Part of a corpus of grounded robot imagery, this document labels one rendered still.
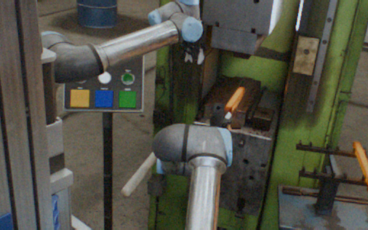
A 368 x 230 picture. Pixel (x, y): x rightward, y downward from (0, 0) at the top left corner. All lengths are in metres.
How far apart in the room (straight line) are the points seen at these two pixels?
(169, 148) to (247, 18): 0.78
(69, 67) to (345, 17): 1.18
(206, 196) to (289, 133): 1.03
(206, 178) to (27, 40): 0.63
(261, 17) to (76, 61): 0.85
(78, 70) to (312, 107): 1.18
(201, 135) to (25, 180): 0.54
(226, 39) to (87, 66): 0.78
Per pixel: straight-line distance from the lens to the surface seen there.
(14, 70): 0.81
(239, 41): 1.86
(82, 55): 1.27
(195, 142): 1.26
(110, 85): 1.97
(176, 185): 2.48
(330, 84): 2.03
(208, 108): 2.01
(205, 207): 1.17
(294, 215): 1.91
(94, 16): 6.49
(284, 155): 2.20
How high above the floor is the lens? 1.85
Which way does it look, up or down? 25 degrees down
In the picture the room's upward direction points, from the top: 8 degrees clockwise
